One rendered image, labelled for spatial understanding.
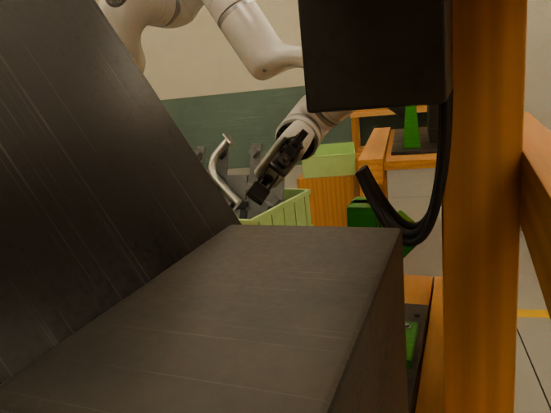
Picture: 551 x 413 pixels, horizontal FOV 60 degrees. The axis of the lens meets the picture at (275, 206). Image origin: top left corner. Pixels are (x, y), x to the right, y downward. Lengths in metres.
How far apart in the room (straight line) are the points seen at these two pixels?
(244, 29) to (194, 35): 7.27
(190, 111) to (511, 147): 7.83
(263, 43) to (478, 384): 0.69
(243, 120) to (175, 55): 1.55
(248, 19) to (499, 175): 0.58
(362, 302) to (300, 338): 0.05
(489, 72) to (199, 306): 0.43
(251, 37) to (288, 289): 0.70
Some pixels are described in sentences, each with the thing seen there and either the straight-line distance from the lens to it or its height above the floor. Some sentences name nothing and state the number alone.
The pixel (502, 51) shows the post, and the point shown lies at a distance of 0.61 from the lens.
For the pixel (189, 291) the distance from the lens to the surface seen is 0.36.
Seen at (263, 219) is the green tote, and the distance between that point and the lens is 1.58.
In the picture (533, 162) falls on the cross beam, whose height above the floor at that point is 1.28.
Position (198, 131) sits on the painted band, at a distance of 8.30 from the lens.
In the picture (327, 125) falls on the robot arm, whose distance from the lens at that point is 0.92.
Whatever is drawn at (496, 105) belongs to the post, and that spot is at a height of 1.33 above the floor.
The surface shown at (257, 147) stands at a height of 1.14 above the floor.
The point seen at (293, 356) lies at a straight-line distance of 0.27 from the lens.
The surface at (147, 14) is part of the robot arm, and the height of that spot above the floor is 1.54.
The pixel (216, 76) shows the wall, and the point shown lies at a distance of 8.10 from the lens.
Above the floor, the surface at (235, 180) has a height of 1.02.
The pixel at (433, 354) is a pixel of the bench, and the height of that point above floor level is 0.88.
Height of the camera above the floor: 1.38
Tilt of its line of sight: 15 degrees down
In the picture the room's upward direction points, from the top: 6 degrees counter-clockwise
